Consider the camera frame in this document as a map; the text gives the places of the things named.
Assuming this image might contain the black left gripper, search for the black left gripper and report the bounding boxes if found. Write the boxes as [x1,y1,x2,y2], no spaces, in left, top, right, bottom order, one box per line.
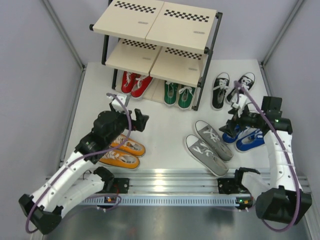
[106,102,148,145]

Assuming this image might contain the grey sneaker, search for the grey sneaker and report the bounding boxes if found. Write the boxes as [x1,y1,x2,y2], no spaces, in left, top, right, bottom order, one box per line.
[194,120,234,162]
[184,134,229,177]

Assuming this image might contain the red sneaker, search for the red sneaker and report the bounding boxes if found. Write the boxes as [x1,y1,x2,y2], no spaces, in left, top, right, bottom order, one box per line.
[121,71,137,94]
[131,75,153,100]

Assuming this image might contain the green sneaker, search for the green sneaker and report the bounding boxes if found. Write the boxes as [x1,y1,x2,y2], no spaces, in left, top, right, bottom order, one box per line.
[164,81,179,106]
[178,85,196,110]

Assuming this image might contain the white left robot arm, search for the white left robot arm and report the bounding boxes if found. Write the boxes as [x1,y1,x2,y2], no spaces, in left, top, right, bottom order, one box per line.
[18,109,149,235]

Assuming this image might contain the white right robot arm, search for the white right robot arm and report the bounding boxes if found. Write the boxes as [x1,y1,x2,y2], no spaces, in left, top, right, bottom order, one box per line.
[220,94,312,225]

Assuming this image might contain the beige three-tier shoe shelf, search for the beige three-tier shoe shelf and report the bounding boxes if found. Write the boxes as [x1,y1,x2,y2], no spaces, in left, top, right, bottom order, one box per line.
[89,0,223,111]

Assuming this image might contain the blue sneaker left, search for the blue sneaker left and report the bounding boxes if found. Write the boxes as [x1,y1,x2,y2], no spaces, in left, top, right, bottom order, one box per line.
[222,125,249,144]

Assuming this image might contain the blue sneaker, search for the blue sneaker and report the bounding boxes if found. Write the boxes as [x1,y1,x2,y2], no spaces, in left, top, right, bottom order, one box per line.
[235,128,265,152]
[222,125,249,144]

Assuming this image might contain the orange sneaker upper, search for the orange sneaker upper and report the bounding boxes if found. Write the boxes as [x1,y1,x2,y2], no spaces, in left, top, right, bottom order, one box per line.
[110,134,146,157]

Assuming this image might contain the orange sneaker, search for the orange sneaker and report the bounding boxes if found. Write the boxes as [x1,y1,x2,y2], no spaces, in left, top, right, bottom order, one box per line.
[99,149,140,170]
[110,134,146,157]

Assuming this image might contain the blue sneaker right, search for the blue sneaker right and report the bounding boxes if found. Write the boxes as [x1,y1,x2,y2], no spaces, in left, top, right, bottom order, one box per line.
[235,128,265,152]

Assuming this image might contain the orange sneaker lower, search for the orange sneaker lower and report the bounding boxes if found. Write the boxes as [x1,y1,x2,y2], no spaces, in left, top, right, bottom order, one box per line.
[99,149,140,170]

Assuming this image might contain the black sneaker left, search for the black sneaker left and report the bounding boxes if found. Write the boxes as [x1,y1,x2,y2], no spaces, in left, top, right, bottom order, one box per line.
[211,72,230,110]

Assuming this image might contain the black sneaker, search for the black sneaker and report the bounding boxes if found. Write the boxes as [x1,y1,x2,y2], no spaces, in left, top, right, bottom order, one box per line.
[226,72,256,105]
[211,72,230,110]

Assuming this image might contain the black sneaker right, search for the black sneaker right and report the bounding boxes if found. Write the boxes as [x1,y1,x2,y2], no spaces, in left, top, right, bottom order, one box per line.
[226,72,256,105]

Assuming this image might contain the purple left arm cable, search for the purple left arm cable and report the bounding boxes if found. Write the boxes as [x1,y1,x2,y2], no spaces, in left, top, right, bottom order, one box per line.
[25,92,133,235]

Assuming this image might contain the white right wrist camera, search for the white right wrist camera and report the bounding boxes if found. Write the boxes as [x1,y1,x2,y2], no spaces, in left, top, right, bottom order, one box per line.
[228,94,248,118]

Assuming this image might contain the aluminium mounting rail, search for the aluminium mounting rail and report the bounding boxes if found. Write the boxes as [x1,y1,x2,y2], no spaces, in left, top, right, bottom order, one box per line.
[41,167,313,208]

